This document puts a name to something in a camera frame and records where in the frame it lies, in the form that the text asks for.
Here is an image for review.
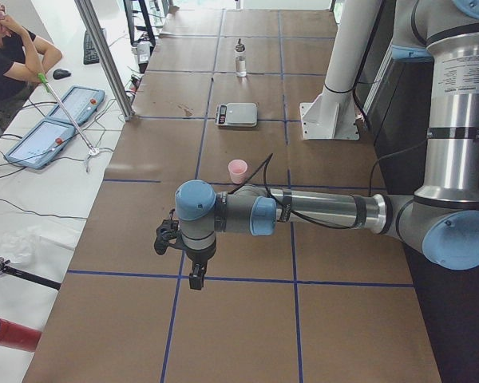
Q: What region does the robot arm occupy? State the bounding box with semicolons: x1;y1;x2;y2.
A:
154;1;479;290

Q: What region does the red cylinder tube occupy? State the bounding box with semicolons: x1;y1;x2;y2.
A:
0;318;42;352

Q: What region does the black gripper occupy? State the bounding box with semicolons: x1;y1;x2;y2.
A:
154;208;205;290

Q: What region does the crumpled clear plastic bag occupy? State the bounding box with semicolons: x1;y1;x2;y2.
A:
0;226;40;265

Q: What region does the glass sauce bottle metal spout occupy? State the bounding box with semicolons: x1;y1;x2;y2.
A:
235;38;247;77

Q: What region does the pink paper cup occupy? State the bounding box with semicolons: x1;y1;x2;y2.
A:
228;159;248;184

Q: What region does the black tripod rod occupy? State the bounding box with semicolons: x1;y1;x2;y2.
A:
0;257;61;290

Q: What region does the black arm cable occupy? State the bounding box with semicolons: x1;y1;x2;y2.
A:
239;137;430;231

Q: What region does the black computer mouse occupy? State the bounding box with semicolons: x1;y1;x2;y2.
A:
53;69;71;80

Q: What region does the black keyboard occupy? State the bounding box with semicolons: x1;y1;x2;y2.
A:
83;30;100;65

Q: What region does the near blue teach pendant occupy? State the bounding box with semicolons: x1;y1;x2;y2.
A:
4;119;76;170

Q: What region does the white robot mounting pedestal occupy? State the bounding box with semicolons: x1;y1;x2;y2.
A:
299;0;382;140

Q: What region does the white digital kitchen scale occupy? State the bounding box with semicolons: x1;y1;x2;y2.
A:
215;103;258;128

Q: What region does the seated person in black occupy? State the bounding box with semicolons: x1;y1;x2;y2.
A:
0;3;62;131

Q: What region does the green-handled metal grabber stick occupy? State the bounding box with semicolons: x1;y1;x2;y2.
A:
38;73;100;156

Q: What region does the blue teach pendant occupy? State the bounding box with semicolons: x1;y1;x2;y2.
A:
61;85;105;126
4;119;76;170

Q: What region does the far blue teach pendant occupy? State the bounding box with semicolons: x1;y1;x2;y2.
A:
61;85;105;126

